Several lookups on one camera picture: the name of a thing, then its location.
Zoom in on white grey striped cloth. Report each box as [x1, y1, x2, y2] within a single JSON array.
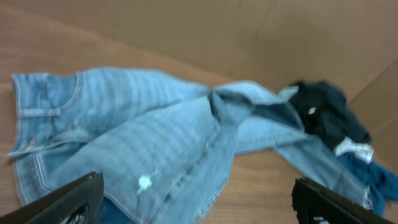
[[333, 137, 374, 164]]

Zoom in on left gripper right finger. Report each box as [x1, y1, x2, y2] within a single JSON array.
[[292, 177, 394, 224]]

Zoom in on light blue denim jeans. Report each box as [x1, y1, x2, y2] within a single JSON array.
[[11, 67, 372, 223]]

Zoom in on black garment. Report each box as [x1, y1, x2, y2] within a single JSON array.
[[289, 81, 372, 149]]

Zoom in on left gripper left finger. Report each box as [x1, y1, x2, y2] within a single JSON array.
[[1, 172, 104, 224]]

